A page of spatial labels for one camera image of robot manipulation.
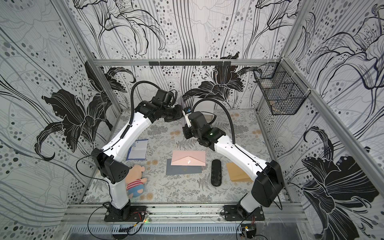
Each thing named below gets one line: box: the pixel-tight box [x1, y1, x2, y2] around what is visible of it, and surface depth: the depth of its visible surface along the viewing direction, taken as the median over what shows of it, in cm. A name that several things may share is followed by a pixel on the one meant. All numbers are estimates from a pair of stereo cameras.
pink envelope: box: [171, 150, 206, 167], surface depth 93 cm
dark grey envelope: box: [166, 158, 203, 176], surface depth 90 cm
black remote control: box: [211, 159, 222, 187], surface depth 85 cm
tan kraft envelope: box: [227, 162, 254, 182], surface depth 85 cm
